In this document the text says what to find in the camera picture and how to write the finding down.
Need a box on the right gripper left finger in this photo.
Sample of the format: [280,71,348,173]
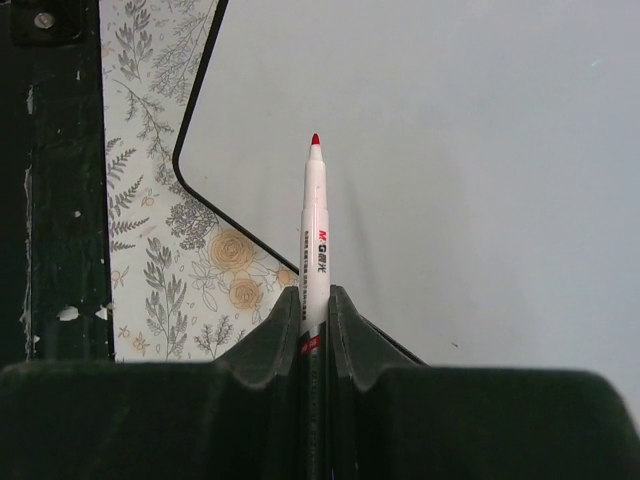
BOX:
[1,288,300,479]

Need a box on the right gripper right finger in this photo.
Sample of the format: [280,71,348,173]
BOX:
[329,286,639,479]

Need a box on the white marker pen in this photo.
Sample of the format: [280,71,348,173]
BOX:
[298,132,332,371]

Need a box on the white board with black frame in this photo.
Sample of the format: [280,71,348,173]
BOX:
[174,1,639,411]

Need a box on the floral patterned table mat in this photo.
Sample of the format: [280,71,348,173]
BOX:
[99,1,297,361]

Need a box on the black front mounting rail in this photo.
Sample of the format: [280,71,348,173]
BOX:
[1,1,114,365]

